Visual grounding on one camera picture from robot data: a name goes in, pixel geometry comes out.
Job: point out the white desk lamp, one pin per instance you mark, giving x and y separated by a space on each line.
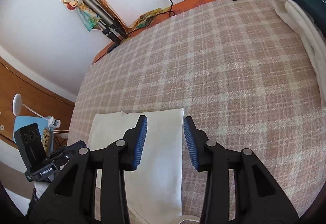
17 104

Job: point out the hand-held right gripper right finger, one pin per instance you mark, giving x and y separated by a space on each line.
189 142

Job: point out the white camisole top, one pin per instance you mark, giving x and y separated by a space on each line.
163 137

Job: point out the leopard print item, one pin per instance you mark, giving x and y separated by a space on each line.
46 140

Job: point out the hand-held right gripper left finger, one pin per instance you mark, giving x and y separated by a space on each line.
141 142

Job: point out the folded grey tripod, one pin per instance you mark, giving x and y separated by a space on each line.
94 5

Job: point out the white power strip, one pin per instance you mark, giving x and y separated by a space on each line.
54 122

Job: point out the stack of folded clothes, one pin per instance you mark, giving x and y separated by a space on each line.
305 35

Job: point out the light blue stool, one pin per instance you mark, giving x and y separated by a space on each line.
28 120

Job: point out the colourful patterned scarf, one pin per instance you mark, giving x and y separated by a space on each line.
89 19

